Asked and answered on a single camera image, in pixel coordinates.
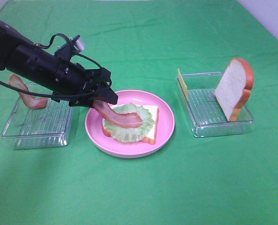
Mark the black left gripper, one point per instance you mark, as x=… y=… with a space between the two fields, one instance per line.
x=79 y=86

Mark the toy bacon strip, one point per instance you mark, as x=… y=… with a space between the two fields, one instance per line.
x=123 y=120
x=29 y=100

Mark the toy bread slice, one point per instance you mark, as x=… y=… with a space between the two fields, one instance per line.
x=234 y=88
x=154 y=126

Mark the toy lettuce leaf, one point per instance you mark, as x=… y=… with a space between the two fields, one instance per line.
x=129 y=134

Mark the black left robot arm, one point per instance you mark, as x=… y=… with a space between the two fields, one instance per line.
x=30 y=60

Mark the pink round plate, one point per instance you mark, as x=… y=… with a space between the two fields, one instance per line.
x=165 y=127

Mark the left clear plastic container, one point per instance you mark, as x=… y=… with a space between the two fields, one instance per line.
x=39 y=128

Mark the clear plastic container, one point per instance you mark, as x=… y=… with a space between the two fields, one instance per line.
x=203 y=112
x=39 y=128

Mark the yellow toy cheese slice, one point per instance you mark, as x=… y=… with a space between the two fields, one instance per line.
x=182 y=84

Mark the right clear plastic container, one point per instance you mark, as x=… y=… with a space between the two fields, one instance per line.
x=203 y=112

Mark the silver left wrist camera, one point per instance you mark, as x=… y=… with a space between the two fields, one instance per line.
x=68 y=50

